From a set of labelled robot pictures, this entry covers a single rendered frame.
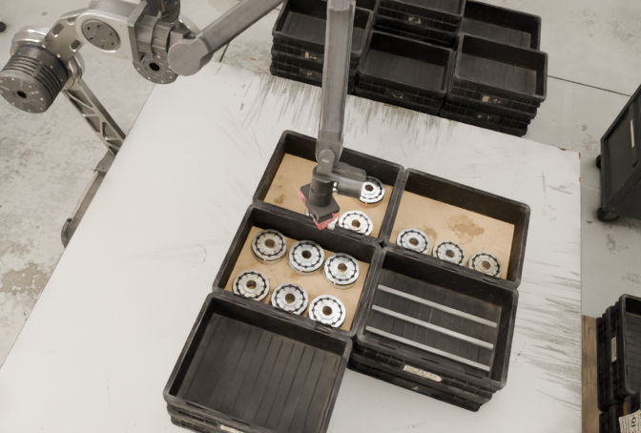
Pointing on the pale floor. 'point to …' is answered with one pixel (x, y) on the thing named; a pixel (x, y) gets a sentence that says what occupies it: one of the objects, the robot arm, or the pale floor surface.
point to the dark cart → (622, 164)
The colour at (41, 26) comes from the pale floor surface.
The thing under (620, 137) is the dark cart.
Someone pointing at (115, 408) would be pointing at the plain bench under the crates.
